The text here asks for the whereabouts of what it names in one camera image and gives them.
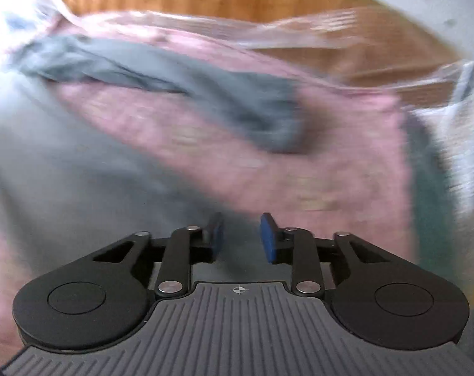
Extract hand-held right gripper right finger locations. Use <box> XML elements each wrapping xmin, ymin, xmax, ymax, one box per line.
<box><xmin>260</xmin><ymin>212</ymin><xmax>382</xmax><ymax>297</ymax></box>

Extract pink printed blanket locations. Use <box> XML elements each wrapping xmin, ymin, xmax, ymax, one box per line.
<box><xmin>0</xmin><ymin>10</ymin><xmax>418</xmax><ymax>365</ymax></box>

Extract clear bubble wrap sheet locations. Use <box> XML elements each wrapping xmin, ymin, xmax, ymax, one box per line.
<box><xmin>0</xmin><ymin>0</ymin><xmax>474</xmax><ymax>283</ymax></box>

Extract grey sweatpants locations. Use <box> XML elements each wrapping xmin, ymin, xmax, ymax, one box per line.
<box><xmin>0</xmin><ymin>33</ymin><xmax>305</xmax><ymax>283</ymax></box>

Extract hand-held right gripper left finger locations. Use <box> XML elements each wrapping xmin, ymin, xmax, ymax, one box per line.
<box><xmin>93</xmin><ymin>212</ymin><xmax>224</xmax><ymax>298</ymax></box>

